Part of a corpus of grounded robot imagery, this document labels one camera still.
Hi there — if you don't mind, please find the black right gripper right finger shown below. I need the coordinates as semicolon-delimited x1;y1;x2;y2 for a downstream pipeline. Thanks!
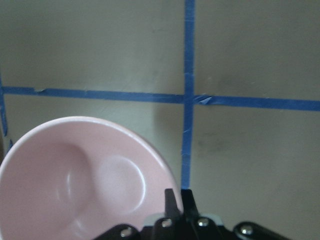
180;189;224;240

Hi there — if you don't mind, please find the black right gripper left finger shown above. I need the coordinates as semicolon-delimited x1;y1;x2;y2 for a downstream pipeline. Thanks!
151;188;182;240

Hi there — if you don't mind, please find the pink bowl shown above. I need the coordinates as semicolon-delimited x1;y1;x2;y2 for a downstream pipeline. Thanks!
0;116;183;240

